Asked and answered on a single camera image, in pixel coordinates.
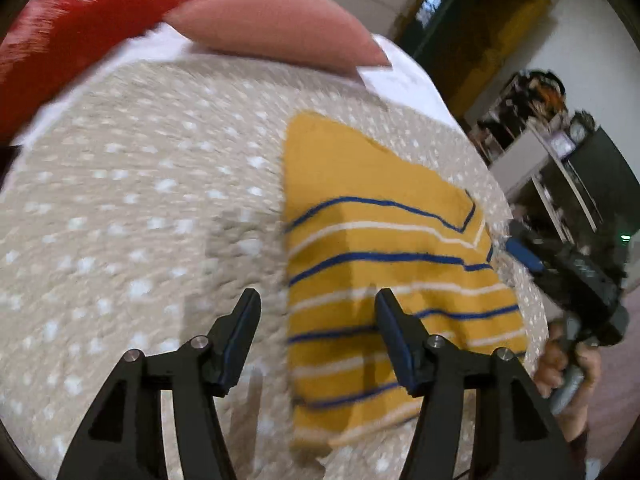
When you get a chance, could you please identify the white cluttered shelf unit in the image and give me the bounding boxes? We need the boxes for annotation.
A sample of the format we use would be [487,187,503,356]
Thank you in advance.
[469,69,603,243]

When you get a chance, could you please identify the black tablet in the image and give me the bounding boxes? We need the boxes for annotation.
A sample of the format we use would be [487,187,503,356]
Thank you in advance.
[0,144,23,186]

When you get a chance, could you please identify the black cabinet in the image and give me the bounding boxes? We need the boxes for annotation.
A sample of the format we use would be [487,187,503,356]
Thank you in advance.
[564,127,640,246]

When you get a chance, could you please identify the yellow striped sweater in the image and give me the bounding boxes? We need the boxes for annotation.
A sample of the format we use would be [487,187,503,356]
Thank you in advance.
[281,111,531,456]

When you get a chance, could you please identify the beige dotted blanket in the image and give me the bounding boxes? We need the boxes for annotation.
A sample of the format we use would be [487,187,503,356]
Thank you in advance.
[0,52,551,480]

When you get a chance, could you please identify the red floral pillow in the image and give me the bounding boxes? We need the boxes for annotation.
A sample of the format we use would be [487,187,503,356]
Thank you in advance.
[0,0,210,143]

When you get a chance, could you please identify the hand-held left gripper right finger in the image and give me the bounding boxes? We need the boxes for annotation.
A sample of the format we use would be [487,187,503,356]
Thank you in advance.
[374,288,583,480]

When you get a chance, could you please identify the pink corduroy pillow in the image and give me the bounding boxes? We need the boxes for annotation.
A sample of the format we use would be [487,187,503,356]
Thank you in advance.
[167,0,392,72]

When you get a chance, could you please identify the person's right hand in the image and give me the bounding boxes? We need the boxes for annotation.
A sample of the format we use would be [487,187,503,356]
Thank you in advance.
[533,321,602,443]

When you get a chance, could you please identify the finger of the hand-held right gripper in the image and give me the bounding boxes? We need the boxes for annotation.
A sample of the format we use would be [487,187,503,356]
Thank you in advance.
[504,236,545,275]

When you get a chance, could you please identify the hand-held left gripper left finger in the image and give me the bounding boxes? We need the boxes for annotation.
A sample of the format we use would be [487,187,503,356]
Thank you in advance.
[56,288,262,480]

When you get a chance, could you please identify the brown wooden door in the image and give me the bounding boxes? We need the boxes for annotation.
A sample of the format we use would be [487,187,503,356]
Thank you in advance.
[392,0,552,108]

